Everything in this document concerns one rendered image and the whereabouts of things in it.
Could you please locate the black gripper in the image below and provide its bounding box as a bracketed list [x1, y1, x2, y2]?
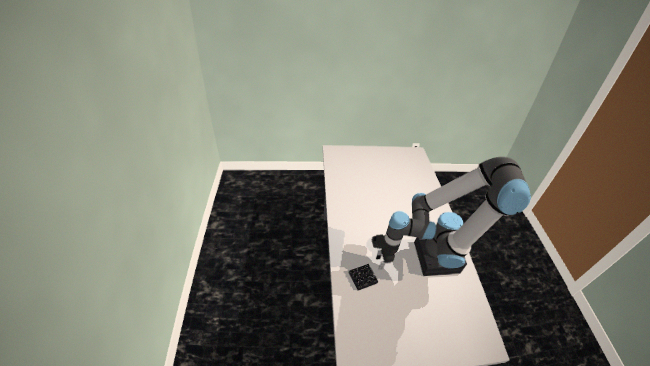
[372, 234, 402, 270]

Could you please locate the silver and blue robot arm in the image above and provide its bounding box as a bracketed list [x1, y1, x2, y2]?
[386, 157, 531, 268]

